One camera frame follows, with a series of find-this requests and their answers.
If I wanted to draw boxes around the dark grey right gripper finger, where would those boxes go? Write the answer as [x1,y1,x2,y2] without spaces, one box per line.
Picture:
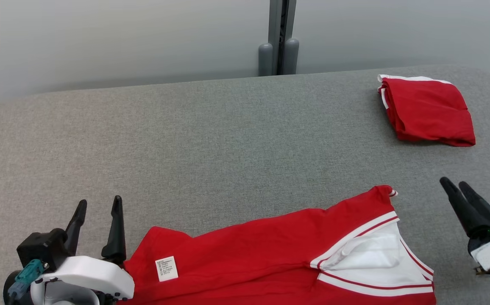
[459,181,490,231]
[440,177,489,238]

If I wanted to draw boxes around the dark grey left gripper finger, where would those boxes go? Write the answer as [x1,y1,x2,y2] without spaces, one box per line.
[65,199,88,257]
[101,195,127,265]

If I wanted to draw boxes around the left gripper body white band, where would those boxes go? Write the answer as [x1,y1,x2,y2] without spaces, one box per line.
[31,253,135,305]

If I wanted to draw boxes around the red shorts with white trim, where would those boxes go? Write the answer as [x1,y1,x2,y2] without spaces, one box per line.
[377,74,476,147]

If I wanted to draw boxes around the red Bulls basketball jersey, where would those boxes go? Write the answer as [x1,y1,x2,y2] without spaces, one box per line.
[118,185,437,305]

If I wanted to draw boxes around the grey rounded post foot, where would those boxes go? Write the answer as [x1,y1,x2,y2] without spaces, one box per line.
[284,38,300,75]
[258,42,274,77]

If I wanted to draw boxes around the grey partition post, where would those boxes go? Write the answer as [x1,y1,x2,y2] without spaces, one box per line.
[268,0,297,76]

